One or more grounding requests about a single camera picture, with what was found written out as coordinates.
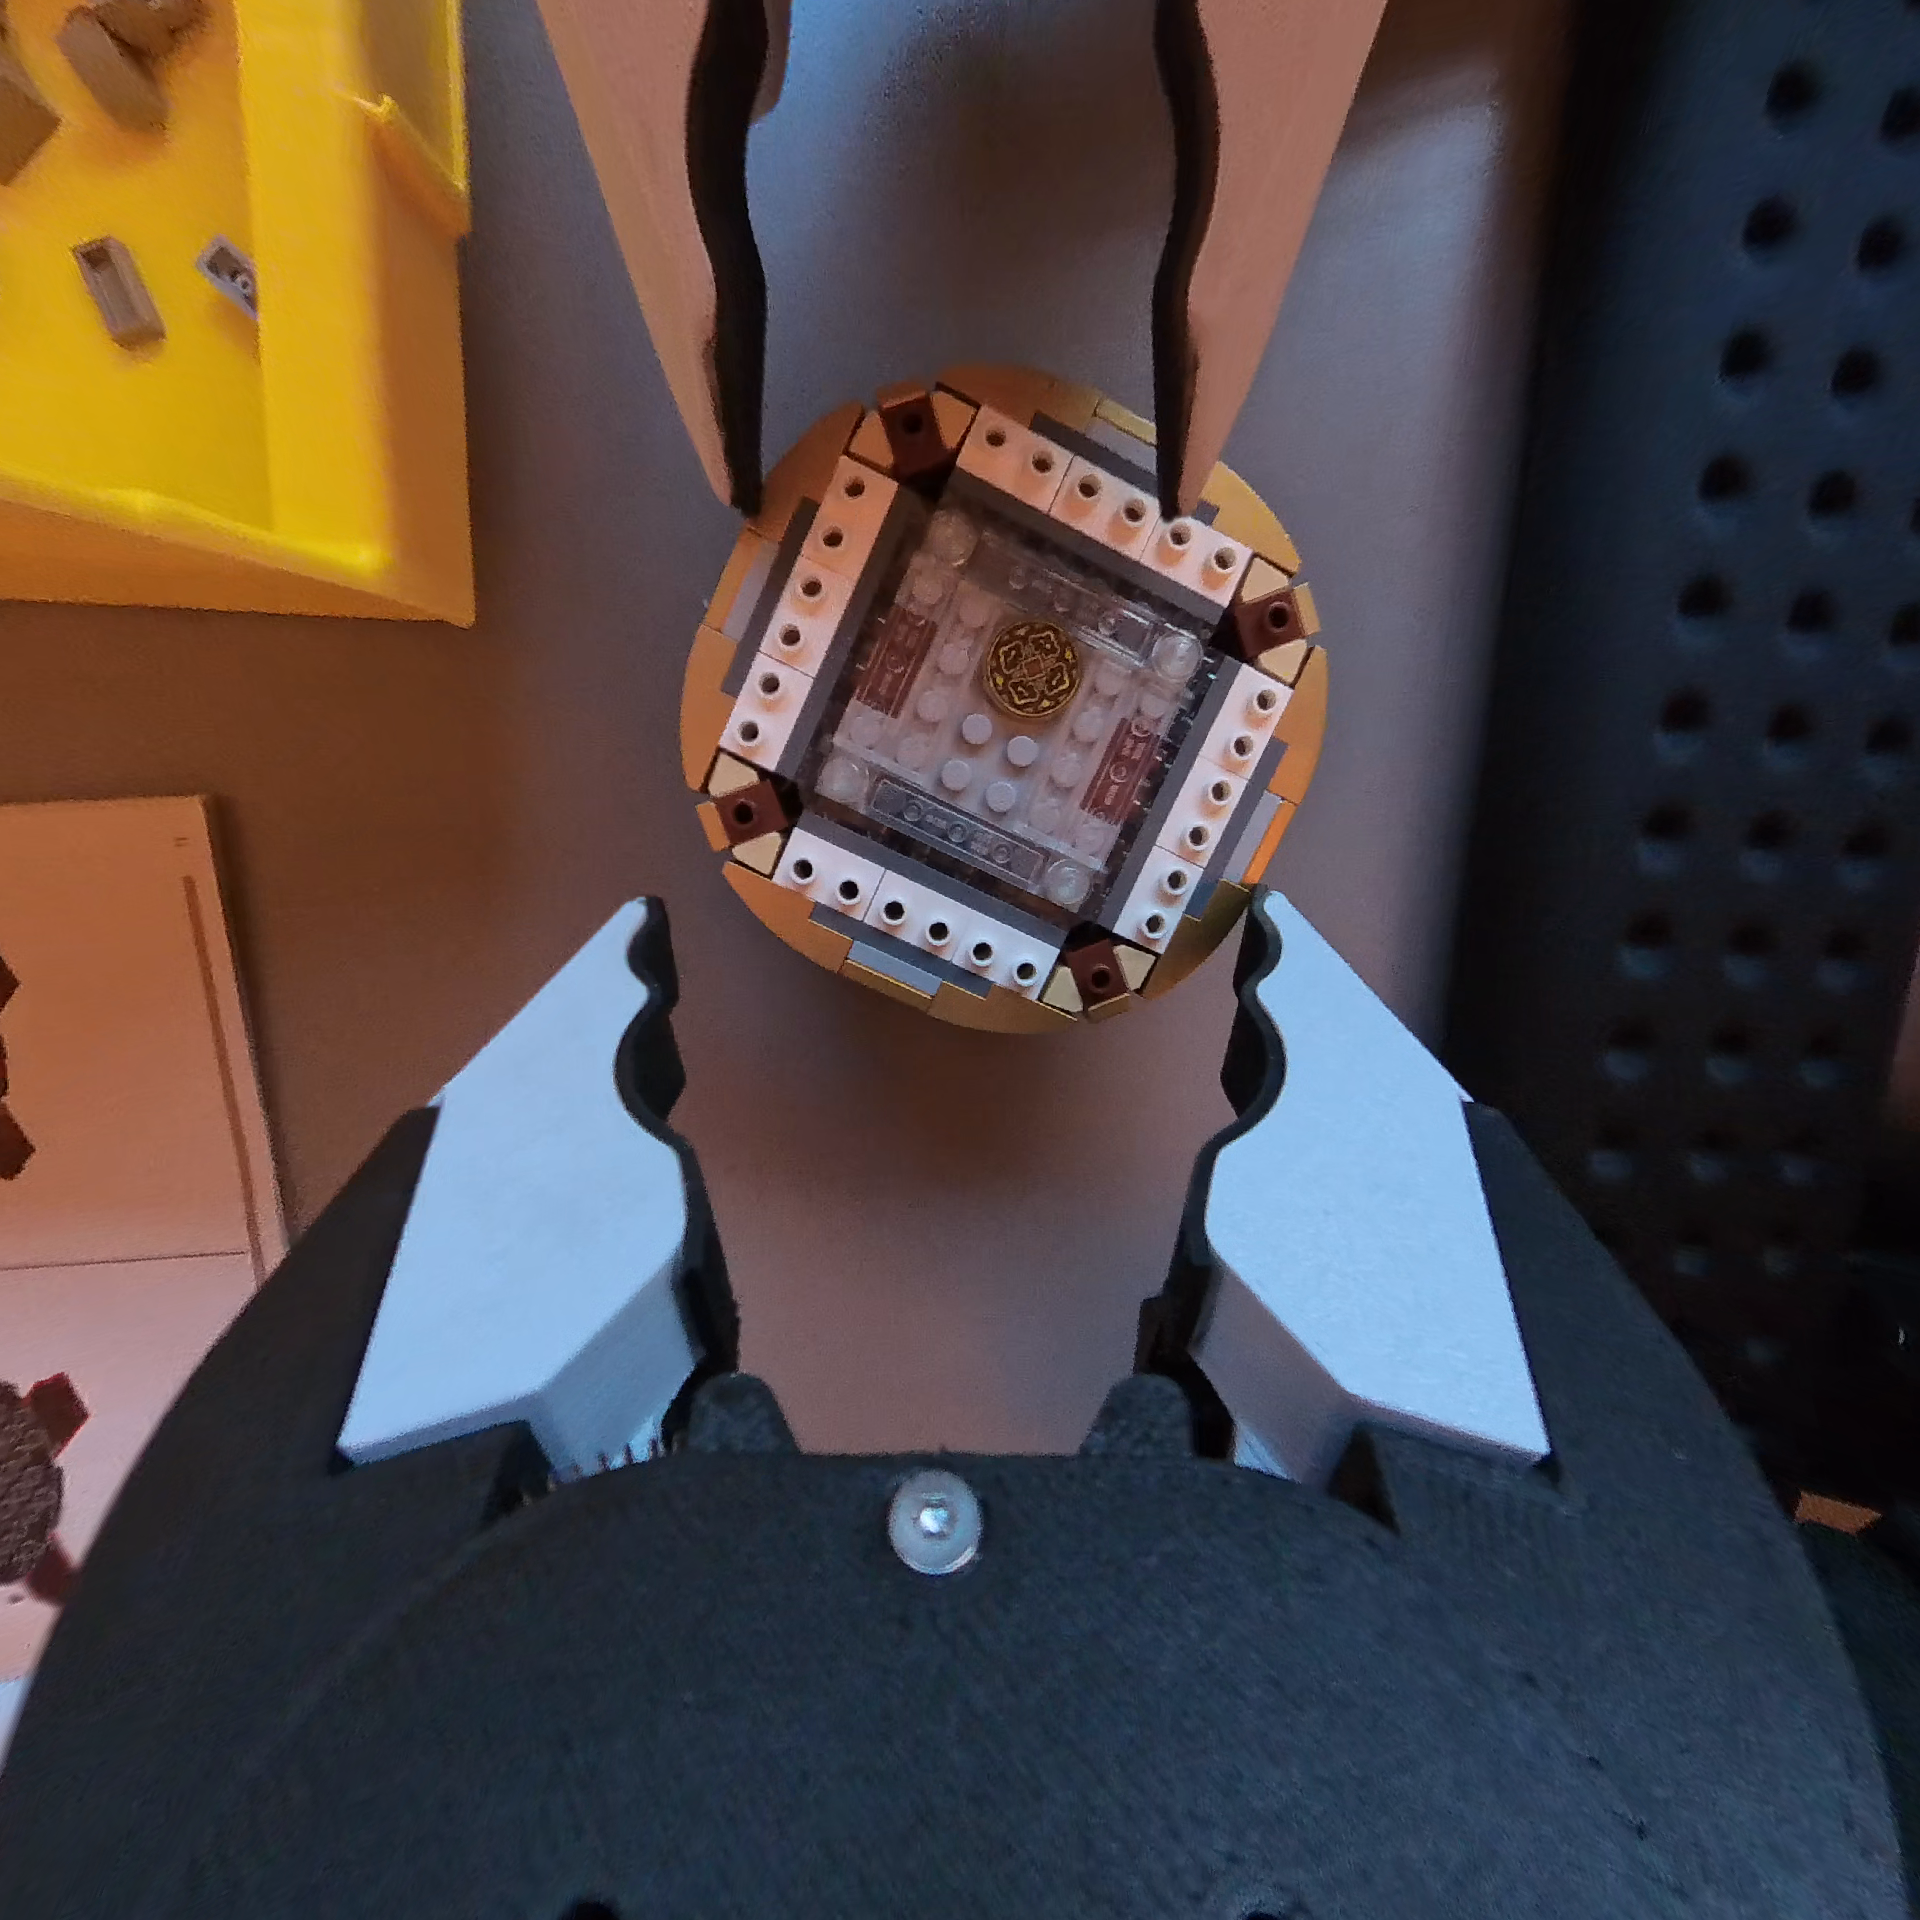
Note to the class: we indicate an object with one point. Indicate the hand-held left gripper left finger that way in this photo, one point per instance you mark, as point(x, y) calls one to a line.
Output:
point(511, 1201)

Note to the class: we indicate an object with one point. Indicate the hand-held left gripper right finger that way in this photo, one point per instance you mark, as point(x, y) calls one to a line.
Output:
point(1365, 1201)

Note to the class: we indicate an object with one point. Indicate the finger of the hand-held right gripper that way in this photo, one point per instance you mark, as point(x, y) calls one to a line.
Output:
point(630, 150)
point(1277, 150)

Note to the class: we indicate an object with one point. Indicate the yellow plastic bin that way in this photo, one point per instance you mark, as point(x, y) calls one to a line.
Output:
point(330, 300)

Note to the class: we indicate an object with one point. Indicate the round toy brick model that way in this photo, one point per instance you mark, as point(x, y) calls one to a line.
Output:
point(1005, 722)

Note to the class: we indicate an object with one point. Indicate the open instruction booklet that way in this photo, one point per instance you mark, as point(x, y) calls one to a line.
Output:
point(107, 1051)

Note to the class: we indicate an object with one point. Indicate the scattered loose toy bricks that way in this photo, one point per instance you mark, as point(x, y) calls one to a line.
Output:
point(117, 285)

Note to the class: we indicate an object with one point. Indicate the black dotted mat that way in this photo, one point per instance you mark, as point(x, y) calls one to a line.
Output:
point(1724, 751)

